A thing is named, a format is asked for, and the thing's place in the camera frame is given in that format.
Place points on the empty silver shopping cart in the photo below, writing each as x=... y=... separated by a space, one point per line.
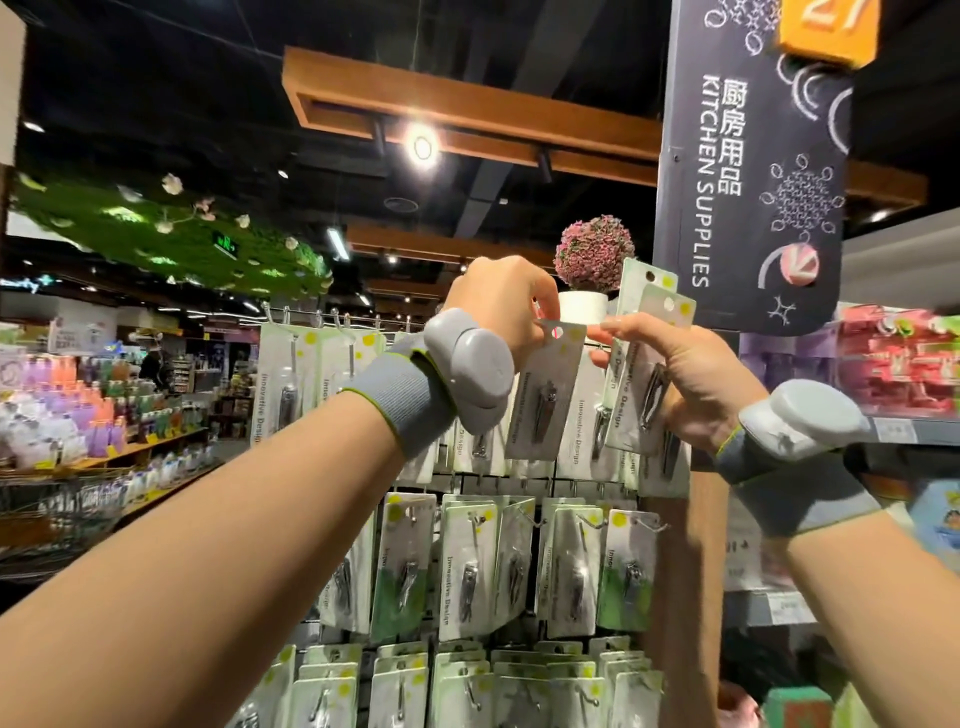
x=60 y=518

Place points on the green hanging ceiling decor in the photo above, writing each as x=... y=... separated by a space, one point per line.
x=165 y=240

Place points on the person's left forearm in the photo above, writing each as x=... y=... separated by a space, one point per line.
x=150 y=600

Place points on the person's left hand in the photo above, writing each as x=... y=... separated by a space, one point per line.
x=503 y=300

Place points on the row of pink red packs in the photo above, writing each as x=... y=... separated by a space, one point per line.
x=900 y=360

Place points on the wooden ceiling frame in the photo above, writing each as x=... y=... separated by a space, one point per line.
x=450 y=98

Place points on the grey wrist tracker band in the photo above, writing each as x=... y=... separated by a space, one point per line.
x=473 y=368
x=795 y=428

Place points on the person's right forearm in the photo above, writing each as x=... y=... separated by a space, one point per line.
x=885 y=630

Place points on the teal orange box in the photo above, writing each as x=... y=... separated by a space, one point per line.
x=795 y=708

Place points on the pink mugs on shelf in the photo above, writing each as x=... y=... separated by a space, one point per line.
x=738 y=708

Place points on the rows of hung nail clipper packs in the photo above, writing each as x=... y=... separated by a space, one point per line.
x=480 y=570

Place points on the row of pastel laundry bottles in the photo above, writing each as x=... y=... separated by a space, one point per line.
x=75 y=413

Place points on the pink flowers in white pot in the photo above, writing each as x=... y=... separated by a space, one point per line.
x=594 y=248

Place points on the purple boxed appliance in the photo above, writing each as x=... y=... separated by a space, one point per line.
x=788 y=360

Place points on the dark hanging aisle sign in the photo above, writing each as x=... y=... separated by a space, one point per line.
x=750 y=165

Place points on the person's right hand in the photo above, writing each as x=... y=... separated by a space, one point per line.
x=698 y=383

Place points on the round ceiling lamp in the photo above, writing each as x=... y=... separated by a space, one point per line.
x=423 y=147

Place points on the orange sign tag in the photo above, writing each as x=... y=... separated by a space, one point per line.
x=828 y=27

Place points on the wooden post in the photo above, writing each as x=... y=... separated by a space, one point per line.
x=683 y=600

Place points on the wooden laundry shelf unit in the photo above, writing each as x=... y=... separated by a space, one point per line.
x=150 y=450

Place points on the blue cartoon box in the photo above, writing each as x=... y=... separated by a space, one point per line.
x=938 y=525

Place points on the grey kitchenware shelf unit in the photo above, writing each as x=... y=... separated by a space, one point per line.
x=900 y=432

